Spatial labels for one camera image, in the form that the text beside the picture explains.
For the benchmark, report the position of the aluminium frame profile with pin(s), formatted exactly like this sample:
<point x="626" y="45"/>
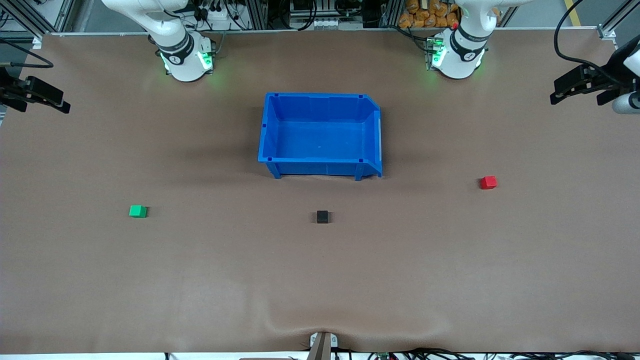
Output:
<point x="30" y="17"/>
<point x="620" y="16"/>

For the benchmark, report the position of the white connector block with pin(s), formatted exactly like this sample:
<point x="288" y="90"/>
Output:
<point x="323" y="23"/>

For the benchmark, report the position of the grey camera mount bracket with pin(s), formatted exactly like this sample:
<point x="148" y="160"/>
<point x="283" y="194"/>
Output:
<point x="321" y="347"/>

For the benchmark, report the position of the orange packets pile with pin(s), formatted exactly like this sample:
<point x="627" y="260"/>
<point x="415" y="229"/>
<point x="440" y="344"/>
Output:
<point x="420" y="17"/>

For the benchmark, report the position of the red cube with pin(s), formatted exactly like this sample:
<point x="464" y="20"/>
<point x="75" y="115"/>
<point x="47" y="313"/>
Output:
<point x="488" y="182"/>

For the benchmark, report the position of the black cube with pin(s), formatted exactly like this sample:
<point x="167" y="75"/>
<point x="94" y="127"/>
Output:
<point x="322" y="217"/>

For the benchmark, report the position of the brown table mat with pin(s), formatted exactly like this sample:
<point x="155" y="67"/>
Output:
<point x="200" y="275"/>

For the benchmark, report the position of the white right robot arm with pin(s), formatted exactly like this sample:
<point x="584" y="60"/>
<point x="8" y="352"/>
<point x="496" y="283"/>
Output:
<point x="175" y="40"/>

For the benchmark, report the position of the blue plastic storage bin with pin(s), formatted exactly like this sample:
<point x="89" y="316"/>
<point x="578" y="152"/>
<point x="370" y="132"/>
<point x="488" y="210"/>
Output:
<point x="320" y="135"/>

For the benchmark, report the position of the green cube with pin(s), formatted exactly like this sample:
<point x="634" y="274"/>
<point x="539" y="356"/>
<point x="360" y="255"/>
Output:
<point x="137" y="211"/>

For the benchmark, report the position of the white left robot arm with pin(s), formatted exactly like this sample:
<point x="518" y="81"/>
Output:
<point x="462" y="50"/>

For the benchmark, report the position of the aluminium rack frame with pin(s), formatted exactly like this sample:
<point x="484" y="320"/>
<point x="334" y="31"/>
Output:
<point x="255" y="12"/>

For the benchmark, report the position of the white power strip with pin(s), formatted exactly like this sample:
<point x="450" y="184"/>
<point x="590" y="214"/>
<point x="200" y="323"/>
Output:
<point x="220" y="22"/>

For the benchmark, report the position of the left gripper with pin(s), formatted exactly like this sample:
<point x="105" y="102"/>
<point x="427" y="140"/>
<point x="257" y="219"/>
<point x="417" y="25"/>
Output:
<point x="608" y="75"/>

